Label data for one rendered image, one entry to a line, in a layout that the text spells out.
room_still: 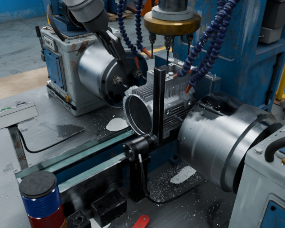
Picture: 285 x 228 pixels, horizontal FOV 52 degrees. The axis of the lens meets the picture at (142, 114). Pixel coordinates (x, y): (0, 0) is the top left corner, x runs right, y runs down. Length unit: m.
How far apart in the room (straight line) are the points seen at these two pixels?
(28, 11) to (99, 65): 5.47
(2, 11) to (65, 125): 5.17
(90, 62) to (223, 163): 0.68
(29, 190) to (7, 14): 6.03
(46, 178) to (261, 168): 0.43
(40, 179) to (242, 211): 0.49
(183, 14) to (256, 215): 0.58
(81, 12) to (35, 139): 0.69
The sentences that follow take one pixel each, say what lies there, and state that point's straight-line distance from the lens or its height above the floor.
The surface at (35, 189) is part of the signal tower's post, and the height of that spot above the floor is 1.22.
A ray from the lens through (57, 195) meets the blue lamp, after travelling 0.53.
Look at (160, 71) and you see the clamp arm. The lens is 0.78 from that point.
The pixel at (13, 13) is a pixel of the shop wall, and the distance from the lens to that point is 6.49.
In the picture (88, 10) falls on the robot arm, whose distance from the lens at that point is 0.81.
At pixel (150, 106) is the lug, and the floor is 1.08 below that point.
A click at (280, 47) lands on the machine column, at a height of 1.19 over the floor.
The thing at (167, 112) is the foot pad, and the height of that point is 1.05.
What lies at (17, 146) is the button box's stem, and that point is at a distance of 1.10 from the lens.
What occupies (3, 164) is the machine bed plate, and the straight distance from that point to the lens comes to 1.26.
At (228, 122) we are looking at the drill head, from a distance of 0.78.
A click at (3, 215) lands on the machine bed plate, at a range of 1.07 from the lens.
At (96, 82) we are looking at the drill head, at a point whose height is 1.06.
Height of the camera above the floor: 1.57
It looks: 33 degrees down
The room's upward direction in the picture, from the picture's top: straight up
